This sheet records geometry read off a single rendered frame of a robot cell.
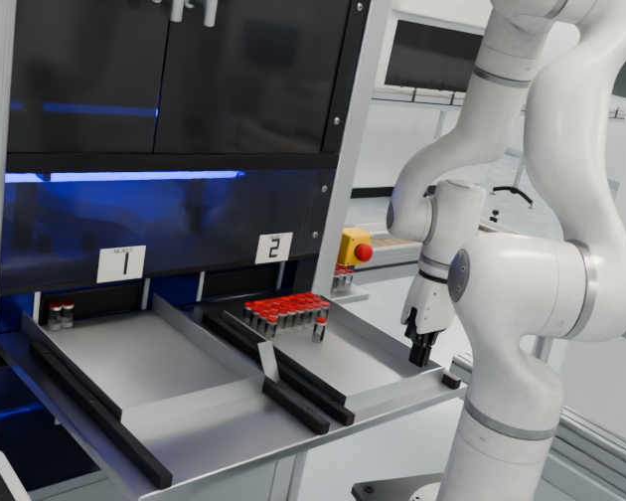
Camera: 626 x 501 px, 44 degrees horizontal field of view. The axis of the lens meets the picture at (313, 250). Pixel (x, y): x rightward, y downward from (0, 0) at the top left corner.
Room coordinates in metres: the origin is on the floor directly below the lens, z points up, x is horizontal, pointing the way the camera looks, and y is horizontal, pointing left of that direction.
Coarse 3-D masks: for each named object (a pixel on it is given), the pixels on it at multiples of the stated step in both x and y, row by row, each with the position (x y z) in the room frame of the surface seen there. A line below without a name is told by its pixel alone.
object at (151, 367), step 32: (32, 320) 1.15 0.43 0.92; (96, 320) 1.26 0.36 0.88; (128, 320) 1.29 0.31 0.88; (160, 320) 1.32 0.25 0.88; (192, 320) 1.27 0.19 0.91; (64, 352) 1.07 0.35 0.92; (96, 352) 1.15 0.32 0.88; (128, 352) 1.17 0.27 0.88; (160, 352) 1.19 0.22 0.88; (192, 352) 1.22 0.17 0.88; (224, 352) 1.20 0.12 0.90; (96, 384) 0.99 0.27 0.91; (128, 384) 1.07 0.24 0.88; (160, 384) 1.09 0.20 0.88; (192, 384) 1.11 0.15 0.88; (224, 384) 1.07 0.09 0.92; (256, 384) 1.12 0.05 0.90; (128, 416) 0.95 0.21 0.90; (160, 416) 0.99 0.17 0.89
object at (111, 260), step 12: (108, 252) 1.19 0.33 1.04; (120, 252) 1.21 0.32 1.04; (132, 252) 1.23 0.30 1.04; (144, 252) 1.24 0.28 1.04; (108, 264) 1.19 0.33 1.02; (120, 264) 1.21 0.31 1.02; (132, 264) 1.23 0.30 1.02; (108, 276) 1.20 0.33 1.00; (120, 276) 1.21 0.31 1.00; (132, 276) 1.23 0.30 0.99
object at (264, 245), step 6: (276, 234) 1.46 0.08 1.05; (282, 234) 1.47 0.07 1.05; (288, 234) 1.48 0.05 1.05; (264, 240) 1.44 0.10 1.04; (270, 240) 1.45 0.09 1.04; (282, 240) 1.47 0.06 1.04; (288, 240) 1.48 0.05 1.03; (258, 246) 1.43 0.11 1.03; (264, 246) 1.44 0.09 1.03; (270, 246) 1.45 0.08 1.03; (282, 246) 1.47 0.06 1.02; (288, 246) 1.48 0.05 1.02; (258, 252) 1.43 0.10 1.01; (264, 252) 1.44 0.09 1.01; (276, 252) 1.46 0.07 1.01; (282, 252) 1.48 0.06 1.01; (288, 252) 1.49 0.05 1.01; (258, 258) 1.43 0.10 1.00; (264, 258) 1.44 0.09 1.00; (270, 258) 1.45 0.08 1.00; (276, 258) 1.47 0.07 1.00; (282, 258) 1.48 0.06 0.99
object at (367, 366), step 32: (224, 320) 1.34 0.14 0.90; (352, 320) 1.46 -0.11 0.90; (288, 352) 1.29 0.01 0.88; (320, 352) 1.32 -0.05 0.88; (352, 352) 1.35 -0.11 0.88; (384, 352) 1.38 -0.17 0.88; (320, 384) 1.15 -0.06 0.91; (352, 384) 1.22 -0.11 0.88; (384, 384) 1.18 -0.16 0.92; (416, 384) 1.24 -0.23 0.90
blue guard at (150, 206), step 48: (48, 192) 1.11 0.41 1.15; (96, 192) 1.17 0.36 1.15; (144, 192) 1.23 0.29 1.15; (192, 192) 1.30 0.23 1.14; (240, 192) 1.38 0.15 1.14; (288, 192) 1.47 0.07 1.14; (48, 240) 1.12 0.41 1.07; (96, 240) 1.18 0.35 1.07; (144, 240) 1.24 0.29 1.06; (192, 240) 1.31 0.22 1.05; (240, 240) 1.40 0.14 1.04; (0, 288) 1.07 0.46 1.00
